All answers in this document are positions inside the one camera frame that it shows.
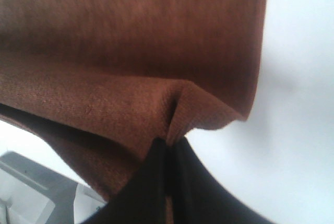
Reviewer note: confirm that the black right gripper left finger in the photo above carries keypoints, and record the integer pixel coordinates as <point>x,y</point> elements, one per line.
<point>142,200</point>

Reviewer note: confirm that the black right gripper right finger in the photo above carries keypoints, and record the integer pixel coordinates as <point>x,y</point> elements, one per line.
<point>197,197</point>

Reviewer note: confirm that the brown towel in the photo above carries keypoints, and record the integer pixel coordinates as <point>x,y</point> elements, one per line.
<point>99,80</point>

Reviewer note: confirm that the beige storage box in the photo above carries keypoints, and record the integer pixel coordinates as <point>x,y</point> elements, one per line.
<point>32,193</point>

